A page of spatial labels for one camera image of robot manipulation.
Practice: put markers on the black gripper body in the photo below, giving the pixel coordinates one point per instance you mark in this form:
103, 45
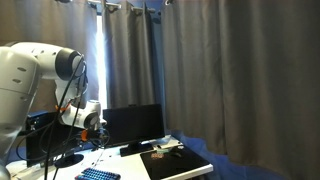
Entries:
98, 137

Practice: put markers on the black keyboard with coloured keys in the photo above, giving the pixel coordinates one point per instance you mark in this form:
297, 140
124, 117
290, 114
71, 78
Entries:
96, 174

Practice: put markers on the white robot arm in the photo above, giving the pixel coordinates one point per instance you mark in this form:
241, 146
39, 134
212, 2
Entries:
20, 76

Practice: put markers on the patterned orange card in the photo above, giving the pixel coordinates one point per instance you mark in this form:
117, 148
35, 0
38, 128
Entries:
156, 155

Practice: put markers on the black monitor round stand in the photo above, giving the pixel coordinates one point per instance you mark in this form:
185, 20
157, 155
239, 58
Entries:
36, 143

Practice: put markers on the green flat packet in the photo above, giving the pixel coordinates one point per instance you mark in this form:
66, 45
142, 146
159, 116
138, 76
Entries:
162, 151

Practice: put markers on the black computer mouse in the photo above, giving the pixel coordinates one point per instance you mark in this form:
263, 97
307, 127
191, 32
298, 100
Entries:
176, 153

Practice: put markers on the dark curtain panel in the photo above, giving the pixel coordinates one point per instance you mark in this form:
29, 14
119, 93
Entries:
50, 26
250, 83
130, 60

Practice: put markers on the black mouse pad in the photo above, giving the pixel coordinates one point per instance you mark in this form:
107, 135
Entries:
180, 165

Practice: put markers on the metal curtain rod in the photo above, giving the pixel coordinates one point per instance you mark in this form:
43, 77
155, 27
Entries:
113, 5

